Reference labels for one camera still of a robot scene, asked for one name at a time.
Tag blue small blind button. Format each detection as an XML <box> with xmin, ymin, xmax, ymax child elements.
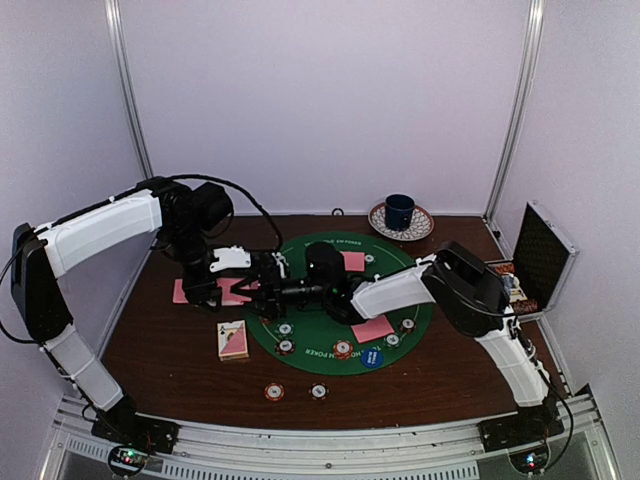
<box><xmin>360</xmin><ymin>348</ymin><xmax>384</xmax><ymax>369</ymax></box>

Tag dark red poker chip stack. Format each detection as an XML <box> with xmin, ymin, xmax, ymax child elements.
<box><xmin>309</xmin><ymin>382</ymin><xmax>329</xmax><ymax>401</ymax></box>

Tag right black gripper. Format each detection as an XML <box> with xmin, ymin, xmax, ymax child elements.
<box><xmin>233</xmin><ymin>264</ymin><xmax>331</xmax><ymax>319</ymax></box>

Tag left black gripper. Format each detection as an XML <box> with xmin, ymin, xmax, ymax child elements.
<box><xmin>164</xmin><ymin>221</ymin><xmax>223</xmax><ymax>312</ymax></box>

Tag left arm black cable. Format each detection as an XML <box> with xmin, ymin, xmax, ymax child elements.
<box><xmin>149</xmin><ymin>173</ymin><xmax>284</xmax><ymax>251</ymax></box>

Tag red backed card deck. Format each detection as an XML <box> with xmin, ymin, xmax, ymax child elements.
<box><xmin>216</xmin><ymin>277</ymin><xmax>252</xmax><ymax>307</ymax></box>

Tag right aluminium frame post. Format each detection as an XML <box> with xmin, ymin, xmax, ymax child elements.
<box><xmin>483</xmin><ymin>0</ymin><xmax>546</xmax><ymax>225</ymax></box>

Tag dark chips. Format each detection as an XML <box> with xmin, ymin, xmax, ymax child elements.
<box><xmin>398</xmin><ymin>318</ymin><xmax>416</xmax><ymax>334</ymax></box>
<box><xmin>275</xmin><ymin>339</ymin><xmax>296</xmax><ymax>356</ymax></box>

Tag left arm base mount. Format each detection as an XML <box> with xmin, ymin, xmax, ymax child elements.
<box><xmin>91</xmin><ymin>415</ymin><xmax>179</xmax><ymax>454</ymax></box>

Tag round green poker mat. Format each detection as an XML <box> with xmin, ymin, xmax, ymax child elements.
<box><xmin>244</xmin><ymin>231</ymin><xmax>433</xmax><ymax>376</ymax></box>

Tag aluminium frame post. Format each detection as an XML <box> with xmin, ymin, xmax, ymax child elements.
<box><xmin>104</xmin><ymin>0</ymin><xmax>155</xmax><ymax>180</ymax></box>
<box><xmin>483</xmin><ymin>0</ymin><xmax>546</xmax><ymax>225</ymax></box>

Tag dark blue mug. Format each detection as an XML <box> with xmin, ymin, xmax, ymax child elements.
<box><xmin>385</xmin><ymin>193</ymin><xmax>415</xmax><ymax>231</ymax></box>

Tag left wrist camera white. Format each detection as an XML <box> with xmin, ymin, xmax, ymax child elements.
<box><xmin>209</xmin><ymin>246</ymin><xmax>252</xmax><ymax>273</ymax></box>

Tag orange chips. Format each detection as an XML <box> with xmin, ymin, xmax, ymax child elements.
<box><xmin>333</xmin><ymin>340</ymin><xmax>353</xmax><ymax>360</ymax></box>

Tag left aluminium frame post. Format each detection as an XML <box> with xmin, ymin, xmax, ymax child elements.
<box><xmin>104</xmin><ymin>0</ymin><xmax>155</xmax><ymax>180</ymax></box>

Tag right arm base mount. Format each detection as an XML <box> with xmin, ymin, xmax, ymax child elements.
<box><xmin>478</xmin><ymin>414</ymin><xmax>565</xmax><ymax>452</ymax></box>

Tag aluminium poker chip case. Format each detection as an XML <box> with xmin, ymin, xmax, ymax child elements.
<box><xmin>490</xmin><ymin>201</ymin><xmax>579</xmax><ymax>316</ymax></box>

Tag dealt red card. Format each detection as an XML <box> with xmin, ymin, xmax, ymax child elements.
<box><xmin>172</xmin><ymin>279</ymin><xmax>188</xmax><ymax>304</ymax></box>
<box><xmin>351</xmin><ymin>315</ymin><xmax>394</xmax><ymax>344</ymax></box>
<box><xmin>342</xmin><ymin>251</ymin><xmax>366</xmax><ymax>272</ymax></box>

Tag dealt red card top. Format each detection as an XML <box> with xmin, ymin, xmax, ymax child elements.
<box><xmin>342</xmin><ymin>251</ymin><xmax>366</xmax><ymax>272</ymax></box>

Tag front aluminium rail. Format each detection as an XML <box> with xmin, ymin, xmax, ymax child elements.
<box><xmin>36</xmin><ymin>394</ymin><xmax>622</xmax><ymax>479</ymax></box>

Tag patterned ceramic saucer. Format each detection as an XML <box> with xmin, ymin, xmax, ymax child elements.
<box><xmin>367</xmin><ymin>203</ymin><xmax>434</xmax><ymax>242</ymax></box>

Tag orange poker chip stack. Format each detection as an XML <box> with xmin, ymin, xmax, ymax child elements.
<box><xmin>264</xmin><ymin>382</ymin><xmax>285</xmax><ymax>402</ymax></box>

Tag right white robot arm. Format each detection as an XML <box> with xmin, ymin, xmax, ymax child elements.
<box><xmin>249</xmin><ymin>241</ymin><xmax>553</xmax><ymax>442</ymax></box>

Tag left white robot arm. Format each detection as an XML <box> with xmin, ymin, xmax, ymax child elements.
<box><xmin>1</xmin><ymin>174</ymin><xmax>234</xmax><ymax>444</ymax></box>

